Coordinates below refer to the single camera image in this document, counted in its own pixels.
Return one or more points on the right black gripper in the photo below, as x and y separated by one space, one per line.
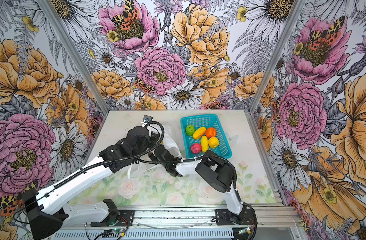
152 156

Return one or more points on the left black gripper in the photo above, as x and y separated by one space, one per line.
153 139

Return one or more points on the white plastic bag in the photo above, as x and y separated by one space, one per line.
170 144

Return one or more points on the pink red toy fruit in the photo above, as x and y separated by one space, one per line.
196 148

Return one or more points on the green toy apple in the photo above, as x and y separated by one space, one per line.
190 130

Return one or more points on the yellow orange toy mango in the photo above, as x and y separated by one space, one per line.
199 133

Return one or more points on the teal plastic basket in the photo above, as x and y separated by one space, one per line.
207 121

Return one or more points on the yellow toy pepper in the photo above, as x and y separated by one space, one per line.
213 142

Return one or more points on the orange toy fruit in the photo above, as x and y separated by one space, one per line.
211 132

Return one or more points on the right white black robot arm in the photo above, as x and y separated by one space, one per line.
215 170

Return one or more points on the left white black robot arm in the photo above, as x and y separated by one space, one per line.
48 211

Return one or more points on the white vented grille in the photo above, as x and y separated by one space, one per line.
149 234

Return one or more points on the green circuit board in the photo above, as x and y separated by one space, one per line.
114 233

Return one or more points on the aluminium front rail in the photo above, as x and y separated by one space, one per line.
174 217

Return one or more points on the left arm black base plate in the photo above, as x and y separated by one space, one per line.
123 218

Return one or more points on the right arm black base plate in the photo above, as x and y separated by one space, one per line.
224 217

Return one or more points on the left aluminium corner post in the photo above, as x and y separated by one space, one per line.
60 30

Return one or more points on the aluminium corner post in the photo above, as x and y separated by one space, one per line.
282 40
60 30

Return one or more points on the right aluminium corner post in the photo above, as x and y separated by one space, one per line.
282 40

